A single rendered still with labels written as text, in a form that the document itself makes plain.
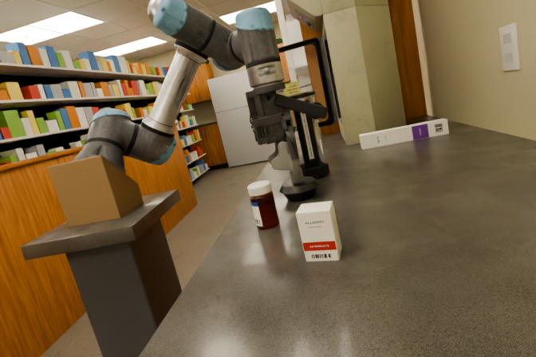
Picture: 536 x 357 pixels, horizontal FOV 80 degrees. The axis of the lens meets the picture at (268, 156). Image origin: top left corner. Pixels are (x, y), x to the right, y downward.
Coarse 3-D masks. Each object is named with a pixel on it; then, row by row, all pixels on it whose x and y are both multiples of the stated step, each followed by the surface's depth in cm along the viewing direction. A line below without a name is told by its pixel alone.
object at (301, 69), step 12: (300, 48) 145; (312, 48) 143; (288, 60) 148; (300, 60) 146; (312, 60) 144; (288, 72) 149; (300, 72) 147; (312, 72) 146; (288, 84) 150; (300, 84) 149; (312, 84) 147; (324, 96) 146; (324, 120) 149
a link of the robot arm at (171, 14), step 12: (156, 0) 89; (168, 0) 62; (180, 0) 64; (156, 12) 65; (168, 12) 62; (180, 12) 63; (192, 12) 65; (156, 24) 64; (168, 24) 63; (180, 24) 64; (192, 24) 65; (204, 24) 66; (180, 36) 66; (192, 36) 66; (204, 36) 67; (204, 48) 69
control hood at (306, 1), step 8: (288, 0) 113; (296, 0) 111; (304, 0) 110; (312, 0) 110; (320, 0) 110; (296, 8) 118; (304, 8) 111; (312, 8) 111; (320, 8) 110; (296, 16) 134; (312, 16) 114; (320, 16) 112; (304, 24) 141; (320, 24) 126
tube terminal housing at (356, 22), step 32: (352, 0) 108; (384, 0) 118; (352, 32) 110; (384, 32) 118; (352, 64) 112; (384, 64) 118; (352, 96) 115; (384, 96) 119; (352, 128) 117; (384, 128) 119
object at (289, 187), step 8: (288, 184) 71; (296, 184) 70; (304, 184) 68; (312, 184) 69; (280, 192) 71; (288, 192) 69; (296, 192) 68; (304, 192) 68; (312, 192) 69; (296, 200) 69
